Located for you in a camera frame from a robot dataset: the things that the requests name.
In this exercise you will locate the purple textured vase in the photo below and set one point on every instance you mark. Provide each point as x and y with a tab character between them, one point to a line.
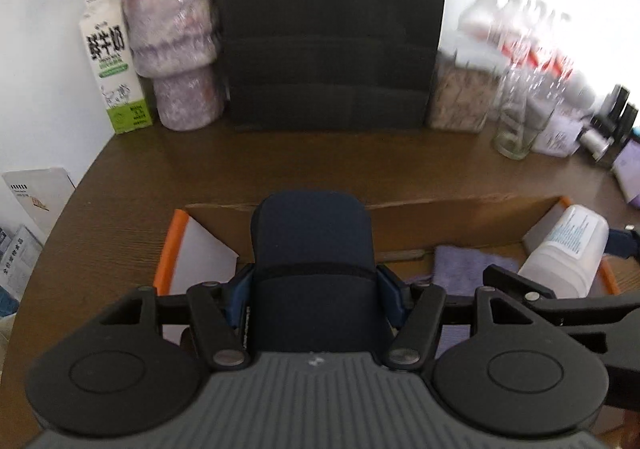
175	39

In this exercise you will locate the white paper box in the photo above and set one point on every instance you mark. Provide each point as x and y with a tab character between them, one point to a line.
35	199

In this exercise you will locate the red label water bottle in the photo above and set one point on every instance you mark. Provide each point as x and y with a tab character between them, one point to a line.
551	46
534	39
512	29
569	59

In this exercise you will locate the clear container of grain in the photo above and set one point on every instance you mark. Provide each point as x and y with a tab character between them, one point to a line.
462	96

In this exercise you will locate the clear drinking glass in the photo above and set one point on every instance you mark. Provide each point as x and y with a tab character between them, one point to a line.
520	129

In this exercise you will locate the purple cloth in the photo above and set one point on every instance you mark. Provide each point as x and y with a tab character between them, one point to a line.
465	265

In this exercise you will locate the milky plastic bottle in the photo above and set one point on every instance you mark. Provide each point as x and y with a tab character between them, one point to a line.
477	19

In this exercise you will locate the white printed tin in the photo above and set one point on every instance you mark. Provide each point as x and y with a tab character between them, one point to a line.
560	134

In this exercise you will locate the green and white milk carton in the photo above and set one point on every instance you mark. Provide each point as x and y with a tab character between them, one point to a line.
112	74

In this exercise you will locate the round white fan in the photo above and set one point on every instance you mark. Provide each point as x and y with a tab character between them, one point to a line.
582	91

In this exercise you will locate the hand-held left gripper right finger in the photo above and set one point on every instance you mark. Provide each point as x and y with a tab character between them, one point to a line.
392	299

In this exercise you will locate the black charger block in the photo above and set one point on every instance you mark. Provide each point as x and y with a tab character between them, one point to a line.
620	114

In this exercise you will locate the stack of printed packets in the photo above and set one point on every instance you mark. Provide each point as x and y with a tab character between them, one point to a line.
17	264

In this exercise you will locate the white plastic bottle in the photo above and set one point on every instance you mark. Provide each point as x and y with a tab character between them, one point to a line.
565	249

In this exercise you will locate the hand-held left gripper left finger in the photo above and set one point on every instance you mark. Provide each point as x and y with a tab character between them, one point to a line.
239	298

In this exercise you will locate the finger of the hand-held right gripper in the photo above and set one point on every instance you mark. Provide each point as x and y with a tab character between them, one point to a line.
515	281
625	243

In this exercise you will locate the red cardboard box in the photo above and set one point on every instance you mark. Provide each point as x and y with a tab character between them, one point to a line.
450	224

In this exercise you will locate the dark blue eyeglass case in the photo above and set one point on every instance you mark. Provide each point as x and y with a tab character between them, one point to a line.
312	254

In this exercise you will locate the purple tissue pack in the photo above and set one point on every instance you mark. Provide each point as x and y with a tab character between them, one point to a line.
629	174

